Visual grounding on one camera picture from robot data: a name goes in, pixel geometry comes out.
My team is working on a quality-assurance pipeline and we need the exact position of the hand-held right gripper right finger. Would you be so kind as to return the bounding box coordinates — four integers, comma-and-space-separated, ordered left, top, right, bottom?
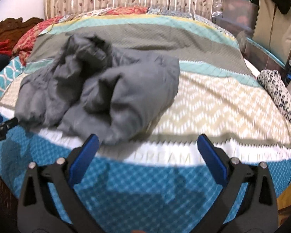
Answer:
196, 134, 278, 233

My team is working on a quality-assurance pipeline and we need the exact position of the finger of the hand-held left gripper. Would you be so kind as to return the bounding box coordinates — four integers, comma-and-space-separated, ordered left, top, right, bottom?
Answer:
0, 116, 18, 145

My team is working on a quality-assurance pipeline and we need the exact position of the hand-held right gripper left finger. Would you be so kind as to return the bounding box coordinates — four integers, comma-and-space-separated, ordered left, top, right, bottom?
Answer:
17, 134, 100, 233

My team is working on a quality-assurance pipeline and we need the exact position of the grey garment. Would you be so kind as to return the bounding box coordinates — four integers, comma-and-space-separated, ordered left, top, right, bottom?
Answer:
15, 33, 180, 146

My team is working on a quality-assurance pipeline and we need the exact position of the teal lattice-patterned cloth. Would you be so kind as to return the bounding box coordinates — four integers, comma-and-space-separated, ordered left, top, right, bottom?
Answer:
0, 58, 25, 110

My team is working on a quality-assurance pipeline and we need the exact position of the striped teal and beige quilt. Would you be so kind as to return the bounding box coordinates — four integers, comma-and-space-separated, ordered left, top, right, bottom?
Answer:
0, 12, 291, 219

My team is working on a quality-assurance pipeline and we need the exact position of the red cloth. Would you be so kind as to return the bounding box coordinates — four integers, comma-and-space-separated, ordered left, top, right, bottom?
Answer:
0, 39, 15, 56

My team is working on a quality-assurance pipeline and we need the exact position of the red floral patchwork pillow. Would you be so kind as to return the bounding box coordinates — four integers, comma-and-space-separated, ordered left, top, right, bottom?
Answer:
12, 5, 151, 66

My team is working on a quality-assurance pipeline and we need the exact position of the black and white patterned cloth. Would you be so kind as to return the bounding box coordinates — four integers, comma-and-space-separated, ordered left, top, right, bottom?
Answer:
257, 69, 291, 130

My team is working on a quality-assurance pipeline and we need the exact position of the carved wooden headboard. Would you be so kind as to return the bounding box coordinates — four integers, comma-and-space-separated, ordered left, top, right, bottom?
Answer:
0, 17, 44, 46

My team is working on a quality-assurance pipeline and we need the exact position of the clear bin with teal rim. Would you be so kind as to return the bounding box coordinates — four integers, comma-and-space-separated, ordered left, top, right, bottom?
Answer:
245, 36, 288, 70

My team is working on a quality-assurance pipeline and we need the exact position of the beige bag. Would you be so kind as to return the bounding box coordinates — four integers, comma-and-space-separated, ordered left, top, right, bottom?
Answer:
252, 0, 291, 63

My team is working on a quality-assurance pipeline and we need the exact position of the clear storage bin teal lid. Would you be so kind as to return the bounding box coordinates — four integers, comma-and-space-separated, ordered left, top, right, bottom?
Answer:
212, 0, 260, 30

